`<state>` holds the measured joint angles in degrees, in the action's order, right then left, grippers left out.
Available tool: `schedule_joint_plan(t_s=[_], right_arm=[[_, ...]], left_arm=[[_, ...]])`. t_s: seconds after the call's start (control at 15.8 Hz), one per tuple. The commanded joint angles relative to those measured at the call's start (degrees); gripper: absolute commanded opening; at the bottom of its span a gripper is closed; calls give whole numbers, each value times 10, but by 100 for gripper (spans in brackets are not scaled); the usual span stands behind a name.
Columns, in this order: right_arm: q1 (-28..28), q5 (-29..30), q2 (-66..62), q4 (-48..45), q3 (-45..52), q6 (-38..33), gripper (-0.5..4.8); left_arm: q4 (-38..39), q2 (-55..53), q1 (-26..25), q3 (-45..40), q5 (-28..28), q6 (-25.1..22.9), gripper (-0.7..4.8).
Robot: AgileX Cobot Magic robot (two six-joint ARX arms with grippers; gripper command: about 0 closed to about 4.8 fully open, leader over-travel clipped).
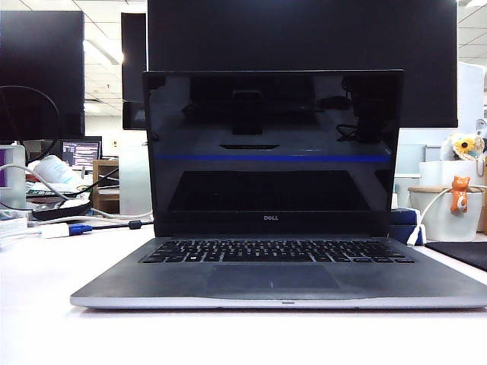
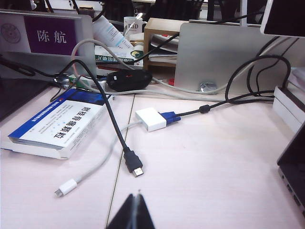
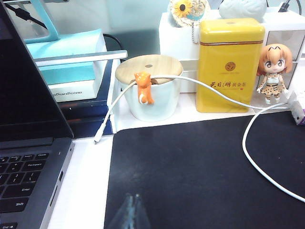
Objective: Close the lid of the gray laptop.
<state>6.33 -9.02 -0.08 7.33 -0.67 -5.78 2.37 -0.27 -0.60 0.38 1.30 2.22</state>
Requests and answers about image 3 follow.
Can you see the yellow tea tin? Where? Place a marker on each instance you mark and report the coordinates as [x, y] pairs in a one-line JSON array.
[[226, 59]]

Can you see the black mouse pad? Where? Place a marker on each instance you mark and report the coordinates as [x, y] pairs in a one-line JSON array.
[[190, 167]]

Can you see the white book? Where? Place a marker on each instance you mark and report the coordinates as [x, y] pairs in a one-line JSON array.
[[78, 91]]

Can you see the gray laptop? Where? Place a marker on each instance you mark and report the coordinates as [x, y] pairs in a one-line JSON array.
[[23, 95]]

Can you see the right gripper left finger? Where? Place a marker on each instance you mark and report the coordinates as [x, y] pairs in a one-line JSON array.
[[124, 217]]

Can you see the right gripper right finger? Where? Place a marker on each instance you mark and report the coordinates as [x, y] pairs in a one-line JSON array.
[[140, 217]]

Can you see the white ceramic cup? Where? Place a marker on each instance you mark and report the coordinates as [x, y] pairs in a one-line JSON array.
[[162, 102]]

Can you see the teal book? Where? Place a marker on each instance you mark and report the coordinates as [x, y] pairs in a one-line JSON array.
[[71, 47]]

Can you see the owl plush with sunflower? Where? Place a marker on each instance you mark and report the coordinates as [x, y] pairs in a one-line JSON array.
[[182, 8]]

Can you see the pale blue plush ball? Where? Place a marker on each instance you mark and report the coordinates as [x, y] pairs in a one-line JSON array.
[[240, 9]]

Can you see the white power adapter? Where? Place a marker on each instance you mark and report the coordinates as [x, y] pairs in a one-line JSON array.
[[296, 107]]

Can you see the silver monitor base plate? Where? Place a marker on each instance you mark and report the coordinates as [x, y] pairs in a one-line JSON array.
[[83, 57]]

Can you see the white desk organizer box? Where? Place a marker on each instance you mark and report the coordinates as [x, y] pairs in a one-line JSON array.
[[176, 43]]

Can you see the round wooden cup lid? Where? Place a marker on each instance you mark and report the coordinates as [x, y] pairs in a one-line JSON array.
[[152, 69]]

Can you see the orange-haired anime figurine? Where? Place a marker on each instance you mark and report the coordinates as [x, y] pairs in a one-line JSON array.
[[274, 62]]

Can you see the teal monitor stand neck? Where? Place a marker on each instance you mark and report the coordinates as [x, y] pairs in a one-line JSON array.
[[51, 31]]

